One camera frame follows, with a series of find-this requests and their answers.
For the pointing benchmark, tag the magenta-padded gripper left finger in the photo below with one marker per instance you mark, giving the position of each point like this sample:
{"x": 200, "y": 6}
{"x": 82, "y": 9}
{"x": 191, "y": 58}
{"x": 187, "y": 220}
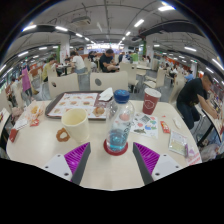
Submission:
{"x": 56, "y": 165}

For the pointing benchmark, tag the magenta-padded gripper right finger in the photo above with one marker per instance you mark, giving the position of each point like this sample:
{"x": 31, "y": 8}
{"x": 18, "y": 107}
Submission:
{"x": 165, "y": 165}

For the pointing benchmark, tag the clear bottle with blue cap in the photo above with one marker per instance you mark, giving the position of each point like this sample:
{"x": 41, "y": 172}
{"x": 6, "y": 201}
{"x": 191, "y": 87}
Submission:
{"x": 119, "y": 130}

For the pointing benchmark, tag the clear plastic packet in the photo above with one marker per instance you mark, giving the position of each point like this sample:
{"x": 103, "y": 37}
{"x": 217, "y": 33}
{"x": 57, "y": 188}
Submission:
{"x": 177, "y": 142}

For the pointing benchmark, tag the white and pink leaflet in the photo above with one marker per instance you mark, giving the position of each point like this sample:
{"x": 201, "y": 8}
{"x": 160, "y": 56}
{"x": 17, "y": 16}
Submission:
{"x": 194, "y": 158}

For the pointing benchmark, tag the small red sauce packet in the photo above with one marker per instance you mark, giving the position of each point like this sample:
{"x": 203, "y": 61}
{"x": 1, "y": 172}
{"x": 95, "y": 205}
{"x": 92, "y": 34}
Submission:
{"x": 165, "y": 126}

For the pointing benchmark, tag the colourful printed sticker sheet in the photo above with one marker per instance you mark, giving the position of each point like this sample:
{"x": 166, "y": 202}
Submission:
{"x": 145, "y": 126}

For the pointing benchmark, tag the red flat snack packet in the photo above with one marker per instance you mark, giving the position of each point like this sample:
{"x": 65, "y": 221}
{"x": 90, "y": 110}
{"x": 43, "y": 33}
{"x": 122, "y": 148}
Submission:
{"x": 34, "y": 122}

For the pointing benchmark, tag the flat round red coaster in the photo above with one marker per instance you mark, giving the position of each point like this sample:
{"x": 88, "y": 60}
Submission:
{"x": 115, "y": 153}

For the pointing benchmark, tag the white printed card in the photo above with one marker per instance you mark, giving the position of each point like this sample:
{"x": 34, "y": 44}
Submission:
{"x": 20, "y": 124}

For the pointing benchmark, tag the dark food tray with liner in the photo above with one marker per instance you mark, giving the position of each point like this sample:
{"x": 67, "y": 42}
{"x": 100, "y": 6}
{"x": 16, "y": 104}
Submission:
{"x": 75, "y": 104}

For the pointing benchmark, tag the pink bag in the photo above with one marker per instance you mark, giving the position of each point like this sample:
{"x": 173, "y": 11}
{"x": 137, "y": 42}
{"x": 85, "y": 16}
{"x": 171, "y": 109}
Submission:
{"x": 16, "y": 113}

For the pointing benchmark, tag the red paper cup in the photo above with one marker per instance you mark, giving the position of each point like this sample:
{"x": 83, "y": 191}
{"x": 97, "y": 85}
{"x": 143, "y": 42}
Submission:
{"x": 151, "y": 101}

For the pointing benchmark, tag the dark-edged neighbouring table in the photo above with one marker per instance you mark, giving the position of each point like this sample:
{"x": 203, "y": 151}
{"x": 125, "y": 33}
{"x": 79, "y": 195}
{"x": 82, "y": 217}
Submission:
{"x": 213, "y": 120}

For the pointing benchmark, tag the person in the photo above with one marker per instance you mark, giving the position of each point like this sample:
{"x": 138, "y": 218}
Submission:
{"x": 189, "y": 77}
{"x": 134, "y": 57}
{"x": 79, "y": 63}
{"x": 192, "y": 98}
{"x": 47, "y": 69}
{"x": 26, "y": 81}
{"x": 106, "y": 62}

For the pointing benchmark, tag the cream chair with round hole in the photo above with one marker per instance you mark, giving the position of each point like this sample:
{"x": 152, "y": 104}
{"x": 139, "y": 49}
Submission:
{"x": 111, "y": 81}
{"x": 65, "y": 86}

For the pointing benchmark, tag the plain cream chair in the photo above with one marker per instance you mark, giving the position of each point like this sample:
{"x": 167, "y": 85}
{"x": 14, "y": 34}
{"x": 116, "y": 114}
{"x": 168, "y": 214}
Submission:
{"x": 4, "y": 101}

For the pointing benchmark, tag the cream dining chairs group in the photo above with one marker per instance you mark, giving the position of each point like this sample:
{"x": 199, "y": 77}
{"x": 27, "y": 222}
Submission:
{"x": 160, "y": 79}

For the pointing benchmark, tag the white paper napkin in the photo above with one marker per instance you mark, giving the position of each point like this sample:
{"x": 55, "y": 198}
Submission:
{"x": 106, "y": 94}

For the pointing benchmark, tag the ceiling air conditioner unit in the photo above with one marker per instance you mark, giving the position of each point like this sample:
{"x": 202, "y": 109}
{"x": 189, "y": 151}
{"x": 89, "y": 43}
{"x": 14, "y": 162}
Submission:
{"x": 81, "y": 20}

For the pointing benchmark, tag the ceiling strip lights group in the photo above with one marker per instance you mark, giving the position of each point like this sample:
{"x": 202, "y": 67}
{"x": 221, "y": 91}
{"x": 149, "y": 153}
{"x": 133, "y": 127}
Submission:
{"x": 165, "y": 8}

